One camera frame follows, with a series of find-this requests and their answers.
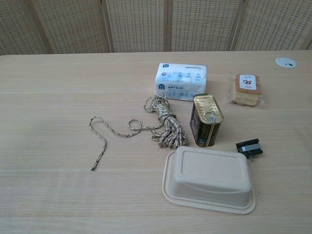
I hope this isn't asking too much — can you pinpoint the bread snack package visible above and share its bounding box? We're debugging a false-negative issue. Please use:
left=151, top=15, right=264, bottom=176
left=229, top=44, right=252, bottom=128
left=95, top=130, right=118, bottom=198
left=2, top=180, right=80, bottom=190
left=225, top=72, right=266, bottom=110

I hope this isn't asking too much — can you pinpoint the white tissue pack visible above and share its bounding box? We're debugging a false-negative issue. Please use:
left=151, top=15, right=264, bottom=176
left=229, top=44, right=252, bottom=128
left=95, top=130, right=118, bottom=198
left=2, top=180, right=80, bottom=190
left=154, top=62, right=209, bottom=102

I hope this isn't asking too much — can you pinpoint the gold rectangular tin can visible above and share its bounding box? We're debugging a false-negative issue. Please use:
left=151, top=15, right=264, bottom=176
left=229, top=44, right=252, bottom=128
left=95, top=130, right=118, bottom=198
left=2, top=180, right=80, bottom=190
left=189, top=93, right=225, bottom=148

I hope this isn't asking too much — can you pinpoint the beige pulp food tray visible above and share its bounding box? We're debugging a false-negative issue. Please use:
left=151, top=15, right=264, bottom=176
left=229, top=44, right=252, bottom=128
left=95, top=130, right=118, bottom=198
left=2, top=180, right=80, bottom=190
left=161, top=146, right=256, bottom=215

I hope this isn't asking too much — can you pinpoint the woven folding screen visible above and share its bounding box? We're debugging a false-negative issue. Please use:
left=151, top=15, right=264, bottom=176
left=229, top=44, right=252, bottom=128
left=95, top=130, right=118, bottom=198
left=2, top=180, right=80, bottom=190
left=0, top=0, right=312, bottom=57

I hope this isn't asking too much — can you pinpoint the beige braided rope bundle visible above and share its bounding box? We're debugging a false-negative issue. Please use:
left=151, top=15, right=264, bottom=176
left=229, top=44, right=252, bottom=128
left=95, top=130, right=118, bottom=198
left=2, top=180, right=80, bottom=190
left=89, top=95, right=190, bottom=172

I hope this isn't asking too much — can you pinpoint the white table cable grommet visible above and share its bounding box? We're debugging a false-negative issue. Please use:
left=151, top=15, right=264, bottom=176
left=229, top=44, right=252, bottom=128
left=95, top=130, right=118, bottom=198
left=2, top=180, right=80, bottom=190
left=275, top=58, right=298, bottom=68

